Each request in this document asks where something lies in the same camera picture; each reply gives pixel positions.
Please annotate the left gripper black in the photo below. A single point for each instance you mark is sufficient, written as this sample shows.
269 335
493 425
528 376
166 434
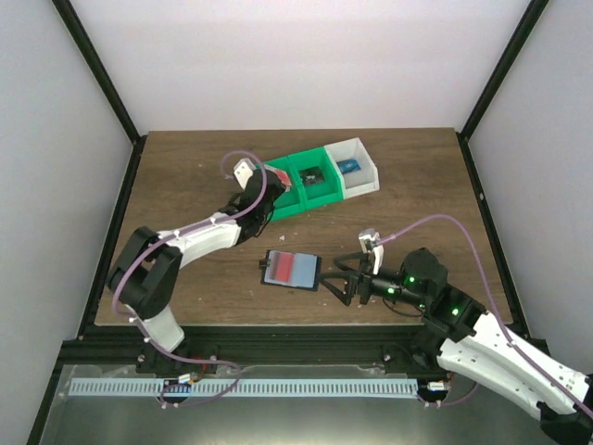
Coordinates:
278 191

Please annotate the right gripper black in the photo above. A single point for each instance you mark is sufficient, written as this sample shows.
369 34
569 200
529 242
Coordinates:
364 276

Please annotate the white red April card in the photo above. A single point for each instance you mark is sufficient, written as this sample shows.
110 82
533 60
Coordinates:
284 178

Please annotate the black leather card holder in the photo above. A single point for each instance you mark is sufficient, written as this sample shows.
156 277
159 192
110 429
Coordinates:
305 272

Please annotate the red striped credit card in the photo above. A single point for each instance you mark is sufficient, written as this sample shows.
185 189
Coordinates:
280 267

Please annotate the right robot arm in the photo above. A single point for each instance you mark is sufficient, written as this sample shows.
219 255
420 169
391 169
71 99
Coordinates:
462 336

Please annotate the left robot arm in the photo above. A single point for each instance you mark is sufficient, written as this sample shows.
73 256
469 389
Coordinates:
144 275

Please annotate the black card in bin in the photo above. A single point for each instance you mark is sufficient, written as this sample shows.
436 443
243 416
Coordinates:
312 175

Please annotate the blue card in bin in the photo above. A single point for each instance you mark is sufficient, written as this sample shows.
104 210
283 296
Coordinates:
347 166

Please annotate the large green storage bin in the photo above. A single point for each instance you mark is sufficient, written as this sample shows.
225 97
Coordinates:
292 201

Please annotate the middle green storage bin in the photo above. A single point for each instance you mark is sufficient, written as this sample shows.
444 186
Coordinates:
323 194

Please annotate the white storage bin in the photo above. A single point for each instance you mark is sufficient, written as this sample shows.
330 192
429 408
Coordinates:
360 183

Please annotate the metal front plate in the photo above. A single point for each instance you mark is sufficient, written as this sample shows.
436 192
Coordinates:
485 418

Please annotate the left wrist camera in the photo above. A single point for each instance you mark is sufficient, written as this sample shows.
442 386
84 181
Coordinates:
243 170

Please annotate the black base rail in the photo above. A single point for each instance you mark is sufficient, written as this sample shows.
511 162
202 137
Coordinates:
391 347

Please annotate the right black side rail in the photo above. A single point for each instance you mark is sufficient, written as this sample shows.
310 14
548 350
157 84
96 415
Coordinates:
518 324

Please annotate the black side rail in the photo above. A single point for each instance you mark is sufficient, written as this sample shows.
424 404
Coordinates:
113 231
518 324

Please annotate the left black side rail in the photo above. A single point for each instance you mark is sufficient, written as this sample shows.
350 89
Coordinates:
113 231

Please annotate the light blue cable duct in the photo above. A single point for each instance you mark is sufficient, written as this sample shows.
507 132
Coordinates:
390 388

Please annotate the black frame post left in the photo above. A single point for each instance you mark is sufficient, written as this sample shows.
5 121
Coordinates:
65 9

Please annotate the black frame post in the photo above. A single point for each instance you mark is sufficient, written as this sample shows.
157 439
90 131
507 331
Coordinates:
512 50
65 9

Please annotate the black frame post right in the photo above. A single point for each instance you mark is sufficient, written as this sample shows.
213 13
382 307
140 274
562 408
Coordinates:
512 50

